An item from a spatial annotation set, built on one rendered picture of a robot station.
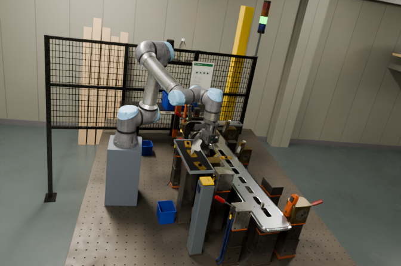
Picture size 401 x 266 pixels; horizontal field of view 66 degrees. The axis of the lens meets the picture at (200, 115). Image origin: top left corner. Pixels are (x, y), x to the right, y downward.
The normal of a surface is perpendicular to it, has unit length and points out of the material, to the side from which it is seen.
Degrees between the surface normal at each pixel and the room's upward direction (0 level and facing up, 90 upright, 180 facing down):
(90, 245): 0
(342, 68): 90
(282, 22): 90
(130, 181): 90
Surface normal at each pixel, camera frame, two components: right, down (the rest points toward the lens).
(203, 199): 0.30, 0.38
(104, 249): 0.15, -0.92
